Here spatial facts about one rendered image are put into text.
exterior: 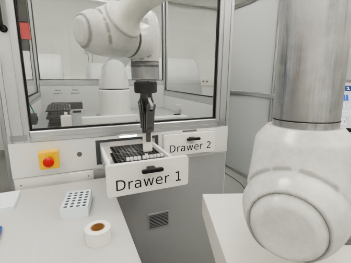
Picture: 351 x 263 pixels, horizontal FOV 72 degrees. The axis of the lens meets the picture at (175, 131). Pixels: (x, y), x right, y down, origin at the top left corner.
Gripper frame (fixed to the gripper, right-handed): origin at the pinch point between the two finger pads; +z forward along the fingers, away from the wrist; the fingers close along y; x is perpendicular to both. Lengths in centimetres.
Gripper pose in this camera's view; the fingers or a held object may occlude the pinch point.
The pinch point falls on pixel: (147, 141)
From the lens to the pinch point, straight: 83.9
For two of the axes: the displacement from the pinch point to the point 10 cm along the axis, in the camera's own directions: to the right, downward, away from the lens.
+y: -3.9, -2.0, 9.0
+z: 0.1, 9.8, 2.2
